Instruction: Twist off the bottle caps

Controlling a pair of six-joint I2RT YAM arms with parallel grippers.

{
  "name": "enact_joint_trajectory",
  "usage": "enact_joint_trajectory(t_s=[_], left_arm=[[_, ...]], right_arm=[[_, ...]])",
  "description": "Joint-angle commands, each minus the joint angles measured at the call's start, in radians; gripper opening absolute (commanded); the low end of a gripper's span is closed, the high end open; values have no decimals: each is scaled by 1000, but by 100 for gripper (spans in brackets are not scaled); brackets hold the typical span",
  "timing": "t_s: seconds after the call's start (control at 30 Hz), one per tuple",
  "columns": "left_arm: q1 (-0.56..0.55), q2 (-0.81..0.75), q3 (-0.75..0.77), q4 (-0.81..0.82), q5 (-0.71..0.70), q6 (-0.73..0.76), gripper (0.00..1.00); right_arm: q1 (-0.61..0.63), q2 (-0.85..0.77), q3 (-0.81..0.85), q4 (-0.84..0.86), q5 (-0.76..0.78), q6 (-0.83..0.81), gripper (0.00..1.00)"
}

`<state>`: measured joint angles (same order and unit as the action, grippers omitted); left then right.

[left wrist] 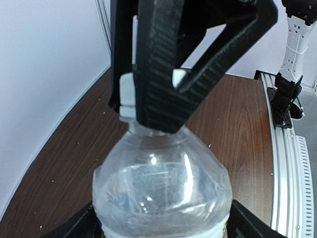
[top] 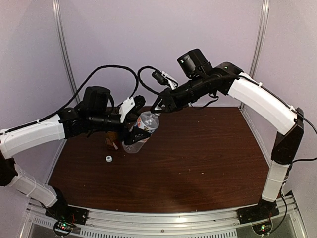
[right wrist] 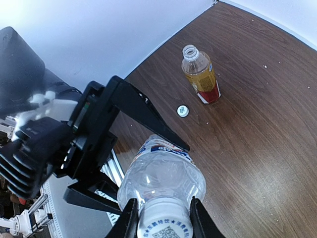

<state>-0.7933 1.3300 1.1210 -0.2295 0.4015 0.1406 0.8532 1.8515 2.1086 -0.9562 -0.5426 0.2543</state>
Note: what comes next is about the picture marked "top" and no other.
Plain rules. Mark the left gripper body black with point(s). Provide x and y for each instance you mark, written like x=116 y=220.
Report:
x=123 y=132

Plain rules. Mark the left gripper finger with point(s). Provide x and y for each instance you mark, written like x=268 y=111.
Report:
x=136 y=124
x=132 y=138

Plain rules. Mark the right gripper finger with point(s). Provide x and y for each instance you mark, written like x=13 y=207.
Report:
x=163 y=109
x=160 y=101

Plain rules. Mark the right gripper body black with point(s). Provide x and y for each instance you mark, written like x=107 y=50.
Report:
x=178 y=102

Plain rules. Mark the clear water bottle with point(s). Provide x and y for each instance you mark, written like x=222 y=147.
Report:
x=149 y=123

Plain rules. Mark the white bottle cap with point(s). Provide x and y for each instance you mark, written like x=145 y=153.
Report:
x=108 y=158

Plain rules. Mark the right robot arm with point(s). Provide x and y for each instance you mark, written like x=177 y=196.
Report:
x=230 y=80

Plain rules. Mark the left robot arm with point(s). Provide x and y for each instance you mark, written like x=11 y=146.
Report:
x=89 y=116

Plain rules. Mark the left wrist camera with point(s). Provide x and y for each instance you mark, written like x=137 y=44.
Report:
x=129 y=109

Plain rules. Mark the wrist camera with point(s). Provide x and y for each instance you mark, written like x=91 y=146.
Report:
x=129 y=109
x=164 y=79

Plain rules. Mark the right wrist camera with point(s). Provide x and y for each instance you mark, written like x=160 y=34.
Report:
x=164 y=79

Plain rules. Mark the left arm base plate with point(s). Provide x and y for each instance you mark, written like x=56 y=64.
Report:
x=69 y=221

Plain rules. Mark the right aluminium corner post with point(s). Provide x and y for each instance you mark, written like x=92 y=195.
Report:
x=264 y=15

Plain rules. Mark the aluminium corner post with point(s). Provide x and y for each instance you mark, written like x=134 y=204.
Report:
x=63 y=46
x=264 y=15

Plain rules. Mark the front aluminium rail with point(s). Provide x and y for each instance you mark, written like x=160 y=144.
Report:
x=223 y=223

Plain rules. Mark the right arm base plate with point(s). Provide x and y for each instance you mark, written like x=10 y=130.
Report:
x=259 y=217

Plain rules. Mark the left aluminium corner post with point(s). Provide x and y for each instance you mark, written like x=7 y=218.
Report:
x=63 y=46

